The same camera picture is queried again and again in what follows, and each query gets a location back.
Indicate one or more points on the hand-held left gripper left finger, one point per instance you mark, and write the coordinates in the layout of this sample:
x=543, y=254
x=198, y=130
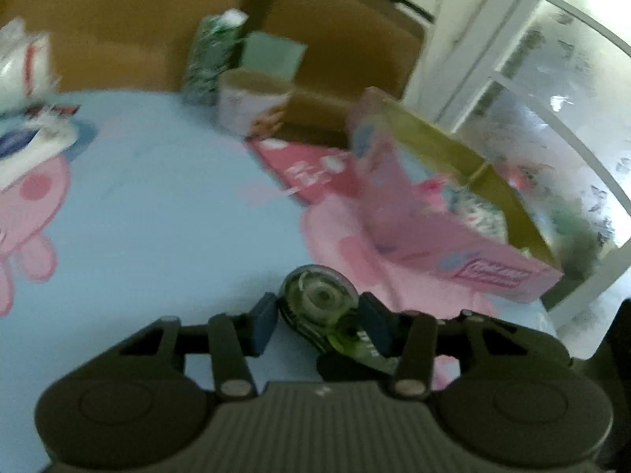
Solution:
x=263, y=325

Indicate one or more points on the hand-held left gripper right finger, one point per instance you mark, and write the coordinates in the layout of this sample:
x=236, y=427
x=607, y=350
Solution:
x=375, y=325

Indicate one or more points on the green correction tape dispenser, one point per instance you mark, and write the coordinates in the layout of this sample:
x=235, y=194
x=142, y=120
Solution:
x=320, y=300

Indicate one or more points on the pink cardboard box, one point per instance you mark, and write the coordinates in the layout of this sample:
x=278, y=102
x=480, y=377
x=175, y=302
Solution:
x=434, y=246

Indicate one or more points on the green patterned white packet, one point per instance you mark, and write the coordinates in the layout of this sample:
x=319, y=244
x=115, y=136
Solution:
x=478, y=217

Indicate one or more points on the blue pink printed blanket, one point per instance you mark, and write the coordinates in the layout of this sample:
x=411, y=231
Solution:
x=148, y=236

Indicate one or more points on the pink printed card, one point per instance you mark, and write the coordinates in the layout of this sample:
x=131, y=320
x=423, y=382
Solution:
x=305, y=167

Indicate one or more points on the white paper cup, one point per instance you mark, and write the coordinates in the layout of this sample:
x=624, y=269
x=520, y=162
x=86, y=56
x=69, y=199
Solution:
x=249, y=103

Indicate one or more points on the white framed frosted window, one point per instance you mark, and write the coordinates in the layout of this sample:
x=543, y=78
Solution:
x=557, y=108

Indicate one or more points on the pale green card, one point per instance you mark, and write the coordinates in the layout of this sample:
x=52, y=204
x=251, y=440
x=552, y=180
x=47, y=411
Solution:
x=273, y=56

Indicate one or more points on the brown cardboard box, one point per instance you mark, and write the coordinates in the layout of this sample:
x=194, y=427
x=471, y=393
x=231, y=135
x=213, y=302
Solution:
x=340, y=44

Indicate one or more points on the white printed plastic bag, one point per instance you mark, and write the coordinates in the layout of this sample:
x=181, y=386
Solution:
x=29, y=150

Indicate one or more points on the white red plastic bag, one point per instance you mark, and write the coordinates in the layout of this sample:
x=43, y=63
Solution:
x=22, y=66

